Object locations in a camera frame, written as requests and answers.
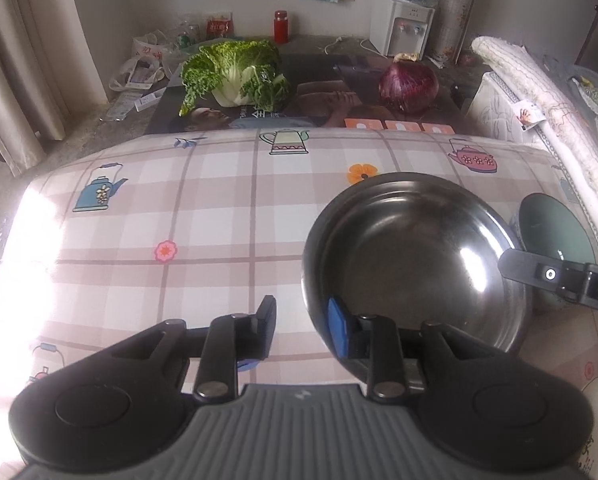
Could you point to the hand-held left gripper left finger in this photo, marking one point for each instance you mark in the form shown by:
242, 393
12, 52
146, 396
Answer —
264, 325

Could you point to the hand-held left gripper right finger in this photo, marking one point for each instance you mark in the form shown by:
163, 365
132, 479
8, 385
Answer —
339, 327

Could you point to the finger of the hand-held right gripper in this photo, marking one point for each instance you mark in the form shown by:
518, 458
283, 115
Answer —
534, 270

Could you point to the green ceramic bowl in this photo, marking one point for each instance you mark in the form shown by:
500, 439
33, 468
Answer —
549, 230

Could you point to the deep steel bowl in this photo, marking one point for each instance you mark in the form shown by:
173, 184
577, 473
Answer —
404, 240

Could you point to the white lace quilt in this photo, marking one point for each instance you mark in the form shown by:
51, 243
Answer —
524, 80

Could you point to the red onion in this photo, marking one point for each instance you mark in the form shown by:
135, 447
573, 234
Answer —
409, 85

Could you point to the dark printed poster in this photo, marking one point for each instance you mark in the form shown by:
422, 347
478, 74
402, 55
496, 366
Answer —
319, 90

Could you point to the white paper box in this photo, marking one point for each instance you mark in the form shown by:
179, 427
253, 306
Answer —
144, 102

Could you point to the napa cabbage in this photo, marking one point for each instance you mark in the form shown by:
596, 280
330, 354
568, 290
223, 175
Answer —
229, 70

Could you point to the rolled floral paper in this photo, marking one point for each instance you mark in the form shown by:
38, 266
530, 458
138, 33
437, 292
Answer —
456, 10

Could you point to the white water dispenser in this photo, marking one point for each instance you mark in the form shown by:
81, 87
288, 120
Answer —
399, 25

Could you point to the white plastic bag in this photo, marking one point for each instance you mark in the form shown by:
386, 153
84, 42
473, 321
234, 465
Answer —
146, 57

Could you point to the red bottle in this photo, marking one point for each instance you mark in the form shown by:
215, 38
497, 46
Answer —
280, 27

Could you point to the red snack packet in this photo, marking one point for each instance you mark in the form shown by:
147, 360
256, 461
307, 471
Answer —
219, 27

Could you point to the beige curtain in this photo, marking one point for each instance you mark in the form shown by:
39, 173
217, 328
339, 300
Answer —
39, 60

